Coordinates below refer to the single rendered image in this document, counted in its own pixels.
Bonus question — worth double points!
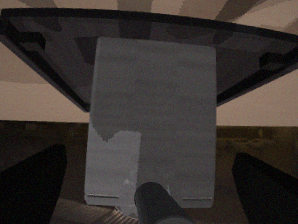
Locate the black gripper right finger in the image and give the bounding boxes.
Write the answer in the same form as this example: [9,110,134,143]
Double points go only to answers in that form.
[231,153,298,224]

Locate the grey cylinder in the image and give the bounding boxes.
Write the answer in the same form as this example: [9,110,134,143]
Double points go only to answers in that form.
[134,181,194,224]

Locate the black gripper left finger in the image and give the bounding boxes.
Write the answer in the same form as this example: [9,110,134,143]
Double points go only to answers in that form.
[0,144,68,224]

